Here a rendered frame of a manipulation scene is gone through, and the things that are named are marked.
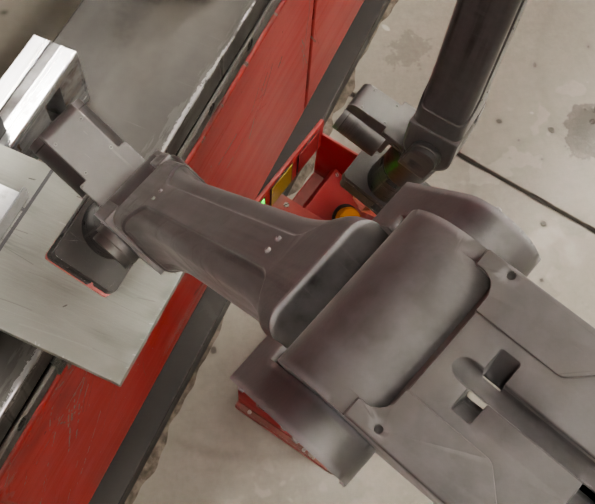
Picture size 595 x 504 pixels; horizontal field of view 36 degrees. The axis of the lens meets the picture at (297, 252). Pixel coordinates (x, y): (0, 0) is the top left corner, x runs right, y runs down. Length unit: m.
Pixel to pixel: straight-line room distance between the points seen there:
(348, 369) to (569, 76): 2.15
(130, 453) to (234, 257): 1.45
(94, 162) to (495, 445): 0.48
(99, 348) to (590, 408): 0.67
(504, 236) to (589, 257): 1.85
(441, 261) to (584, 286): 1.83
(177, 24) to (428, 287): 0.98
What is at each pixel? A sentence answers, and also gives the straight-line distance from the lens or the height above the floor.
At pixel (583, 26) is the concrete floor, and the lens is 2.54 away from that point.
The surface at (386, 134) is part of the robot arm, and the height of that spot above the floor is 1.00.
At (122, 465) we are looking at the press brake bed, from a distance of 1.86.
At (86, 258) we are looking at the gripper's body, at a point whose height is 1.11.
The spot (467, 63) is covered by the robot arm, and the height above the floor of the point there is 1.16.
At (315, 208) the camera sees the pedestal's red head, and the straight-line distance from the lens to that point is 1.26.
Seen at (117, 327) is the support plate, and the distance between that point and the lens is 0.92.
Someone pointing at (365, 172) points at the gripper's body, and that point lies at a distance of 1.14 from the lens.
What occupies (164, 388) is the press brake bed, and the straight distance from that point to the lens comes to 1.89.
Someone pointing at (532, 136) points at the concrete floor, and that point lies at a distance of 2.30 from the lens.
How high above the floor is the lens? 1.85
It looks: 65 degrees down
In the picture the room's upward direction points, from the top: 6 degrees clockwise
